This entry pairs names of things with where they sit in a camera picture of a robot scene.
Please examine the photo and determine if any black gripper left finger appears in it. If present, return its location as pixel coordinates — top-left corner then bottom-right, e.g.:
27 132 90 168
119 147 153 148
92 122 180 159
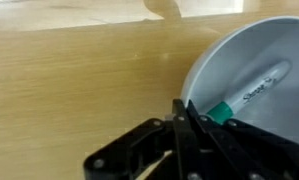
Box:
83 98 203 180

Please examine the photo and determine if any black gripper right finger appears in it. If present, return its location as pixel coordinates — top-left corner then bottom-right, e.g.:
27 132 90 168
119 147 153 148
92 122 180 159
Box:
186 99 299 180

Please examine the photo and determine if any grey bowl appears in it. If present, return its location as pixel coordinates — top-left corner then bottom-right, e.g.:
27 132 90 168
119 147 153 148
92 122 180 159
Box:
180 15 299 148

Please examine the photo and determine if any green-capped grey marker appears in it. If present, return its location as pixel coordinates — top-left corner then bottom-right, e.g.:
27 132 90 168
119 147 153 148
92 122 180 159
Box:
206 60 292 126

